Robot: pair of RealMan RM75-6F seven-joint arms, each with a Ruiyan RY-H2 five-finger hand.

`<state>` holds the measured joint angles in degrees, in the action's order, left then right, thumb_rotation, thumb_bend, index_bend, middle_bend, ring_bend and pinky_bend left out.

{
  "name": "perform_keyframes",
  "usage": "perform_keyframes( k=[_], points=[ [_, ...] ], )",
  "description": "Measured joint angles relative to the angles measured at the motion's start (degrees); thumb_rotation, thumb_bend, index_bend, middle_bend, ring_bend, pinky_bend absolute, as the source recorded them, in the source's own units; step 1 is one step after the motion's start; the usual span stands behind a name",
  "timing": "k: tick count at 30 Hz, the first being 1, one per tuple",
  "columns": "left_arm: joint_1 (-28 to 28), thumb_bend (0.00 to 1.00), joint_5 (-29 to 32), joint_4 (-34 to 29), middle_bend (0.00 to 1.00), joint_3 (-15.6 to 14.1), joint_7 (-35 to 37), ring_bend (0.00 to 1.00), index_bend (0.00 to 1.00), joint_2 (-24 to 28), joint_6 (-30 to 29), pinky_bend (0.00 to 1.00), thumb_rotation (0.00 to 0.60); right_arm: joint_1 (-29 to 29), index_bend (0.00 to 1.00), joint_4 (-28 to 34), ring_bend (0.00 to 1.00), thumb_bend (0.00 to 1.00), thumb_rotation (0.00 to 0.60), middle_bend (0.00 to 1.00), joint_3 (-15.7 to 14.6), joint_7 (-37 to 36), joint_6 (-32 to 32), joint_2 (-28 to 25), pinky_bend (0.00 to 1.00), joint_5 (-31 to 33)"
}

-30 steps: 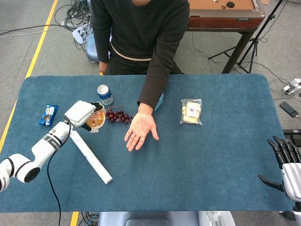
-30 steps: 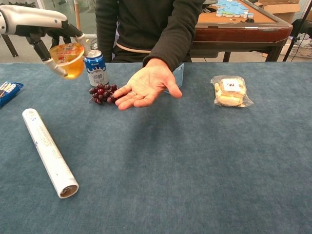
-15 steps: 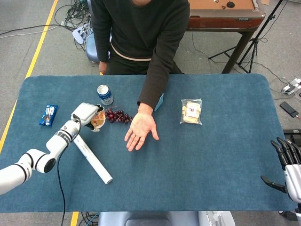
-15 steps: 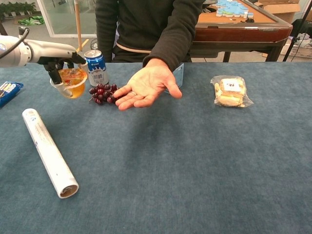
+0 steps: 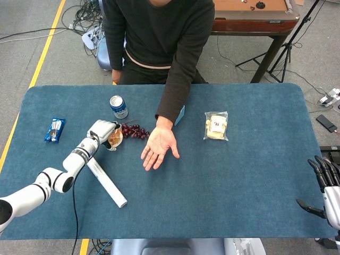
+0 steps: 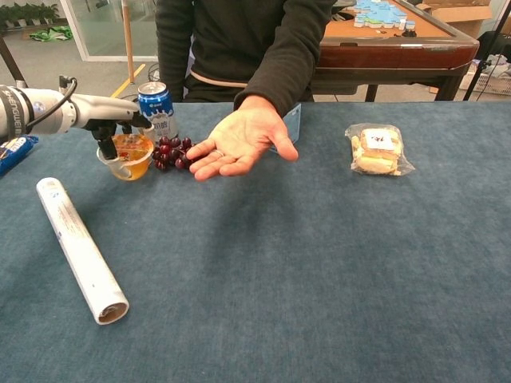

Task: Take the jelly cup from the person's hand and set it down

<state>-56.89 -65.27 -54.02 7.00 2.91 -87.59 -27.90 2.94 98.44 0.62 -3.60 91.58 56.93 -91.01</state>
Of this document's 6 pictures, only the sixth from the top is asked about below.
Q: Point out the person's torso black sweater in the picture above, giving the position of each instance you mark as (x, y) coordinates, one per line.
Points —
(235, 40)

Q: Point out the clear bag of biscuits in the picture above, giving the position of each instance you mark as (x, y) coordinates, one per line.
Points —
(377, 153)

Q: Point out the white framed glass door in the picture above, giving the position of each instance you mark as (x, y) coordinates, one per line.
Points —
(112, 40)

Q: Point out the white paper roll tube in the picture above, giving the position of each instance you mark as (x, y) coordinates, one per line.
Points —
(80, 247)

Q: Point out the orange jelly cup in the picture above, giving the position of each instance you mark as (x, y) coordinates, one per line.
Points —
(133, 165)

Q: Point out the black slanted table leg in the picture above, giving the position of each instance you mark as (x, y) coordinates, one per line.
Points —
(14, 65)

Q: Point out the white plastic basket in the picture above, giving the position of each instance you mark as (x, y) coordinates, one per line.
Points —
(493, 81)

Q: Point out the person's left arm black sleeve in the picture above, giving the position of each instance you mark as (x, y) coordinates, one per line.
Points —
(283, 64)

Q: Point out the wooden pole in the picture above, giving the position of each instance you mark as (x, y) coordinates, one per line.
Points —
(128, 44)

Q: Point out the brown mahjong table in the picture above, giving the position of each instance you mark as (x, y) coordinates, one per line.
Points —
(391, 56)

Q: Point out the blue white milk can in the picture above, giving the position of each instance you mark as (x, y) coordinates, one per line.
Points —
(159, 109)

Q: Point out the pile of blue mahjong tiles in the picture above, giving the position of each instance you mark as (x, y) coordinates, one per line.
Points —
(377, 12)

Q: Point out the dark red grape bunch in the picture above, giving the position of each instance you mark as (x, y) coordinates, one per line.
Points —
(169, 153)

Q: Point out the robot left arm silver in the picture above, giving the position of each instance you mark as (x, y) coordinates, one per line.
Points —
(44, 111)

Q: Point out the black tripod stand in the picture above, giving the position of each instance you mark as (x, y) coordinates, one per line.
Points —
(485, 56)

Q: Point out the single blue white mahjong tile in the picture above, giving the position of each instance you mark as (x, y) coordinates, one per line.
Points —
(410, 27)

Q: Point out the person's right arm black sleeve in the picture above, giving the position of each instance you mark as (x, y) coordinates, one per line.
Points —
(171, 44)

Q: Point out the cardboard box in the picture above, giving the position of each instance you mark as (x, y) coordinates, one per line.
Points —
(463, 16)

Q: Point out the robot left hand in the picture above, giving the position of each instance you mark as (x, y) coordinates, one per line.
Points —
(104, 109)

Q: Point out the person's left hand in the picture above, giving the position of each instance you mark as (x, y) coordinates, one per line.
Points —
(247, 135)

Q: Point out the row of potted plants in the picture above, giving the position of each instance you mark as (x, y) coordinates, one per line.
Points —
(28, 14)

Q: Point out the green cloth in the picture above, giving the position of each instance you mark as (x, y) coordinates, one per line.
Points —
(50, 34)

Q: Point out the blue cookie packet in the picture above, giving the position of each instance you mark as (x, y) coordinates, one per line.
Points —
(14, 153)

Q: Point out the person's arm black sleeve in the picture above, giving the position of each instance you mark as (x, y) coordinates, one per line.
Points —
(171, 44)
(283, 64)

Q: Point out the light blue card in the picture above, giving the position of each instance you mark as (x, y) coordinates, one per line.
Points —
(294, 125)

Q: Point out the blue felt table cover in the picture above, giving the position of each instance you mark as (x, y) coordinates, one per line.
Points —
(279, 279)

